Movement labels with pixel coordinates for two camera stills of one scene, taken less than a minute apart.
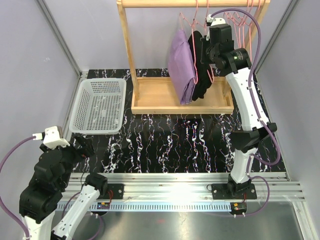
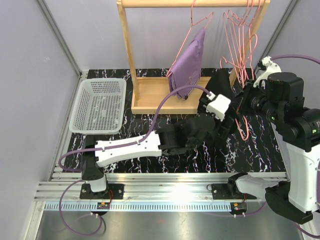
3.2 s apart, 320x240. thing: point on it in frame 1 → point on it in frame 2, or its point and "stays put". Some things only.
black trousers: x=203 y=80 → x=220 y=84
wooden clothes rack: x=156 y=95 stays put
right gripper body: x=207 y=50 → x=252 y=100
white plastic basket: x=99 y=106 stays put
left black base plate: x=118 y=190 stays put
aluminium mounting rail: x=184 y=191 stays put
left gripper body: x=72 y=155 → x=219 y=131
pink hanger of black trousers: x=211 y=74 → x=252 y=65
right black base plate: x=221 y=191 stays put
